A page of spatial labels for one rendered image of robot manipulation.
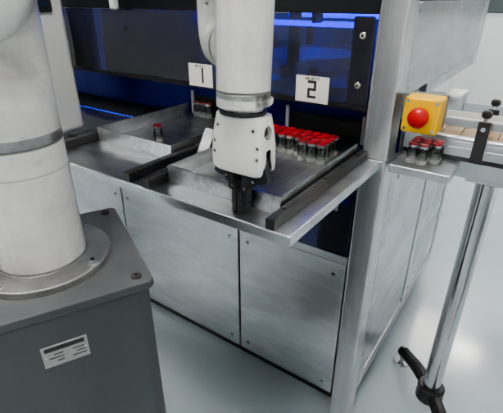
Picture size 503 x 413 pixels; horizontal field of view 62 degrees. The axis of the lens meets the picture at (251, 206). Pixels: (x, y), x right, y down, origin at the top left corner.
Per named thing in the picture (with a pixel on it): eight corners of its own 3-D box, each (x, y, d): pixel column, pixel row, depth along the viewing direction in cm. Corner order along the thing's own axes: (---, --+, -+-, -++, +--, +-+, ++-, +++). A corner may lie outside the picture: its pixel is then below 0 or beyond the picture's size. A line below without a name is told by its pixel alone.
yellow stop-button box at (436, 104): (409, 123, 93) (414, 90, 90) (443, 128, 89) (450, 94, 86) (398, 131, 88) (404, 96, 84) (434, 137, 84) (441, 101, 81)
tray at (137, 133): (188, 113, 132) (188, 102, 131) (256, 126, 119) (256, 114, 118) (99, 140, 108) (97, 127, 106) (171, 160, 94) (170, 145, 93)
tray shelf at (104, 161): (177, 116, 136) (177, 111, 135) (389, 159, 100) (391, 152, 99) (38, 158, 101) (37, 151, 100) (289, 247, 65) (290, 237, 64)
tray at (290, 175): (261, 138, 109) (261, 125, 107) (355, 158, 96) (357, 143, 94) (169, 181, 84) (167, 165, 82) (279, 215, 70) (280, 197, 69)
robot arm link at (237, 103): (283, 89, 65) (282, 109, 66) (237, 83, 69) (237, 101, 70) (253, 97, 58) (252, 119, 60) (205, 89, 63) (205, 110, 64)
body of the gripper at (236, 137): (283, 104, 65) (279, 171, 70) (231, 95, 70) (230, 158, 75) (257, 112, 59) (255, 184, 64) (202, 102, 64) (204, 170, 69)
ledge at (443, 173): (405, 154, 104) (406, 147, 103) (461, 165, 97) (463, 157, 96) (387, 171, 93) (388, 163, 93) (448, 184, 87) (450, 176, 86)
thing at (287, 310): (141, 178, 311) (124, 53, 271) (427, 270, 206) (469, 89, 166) (6, 234, 237) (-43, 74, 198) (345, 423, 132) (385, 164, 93)
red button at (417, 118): (409, 123, 87) (412, 104, 85) (429, 126, 85) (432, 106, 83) (404, 128, 84) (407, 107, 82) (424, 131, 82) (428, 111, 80)
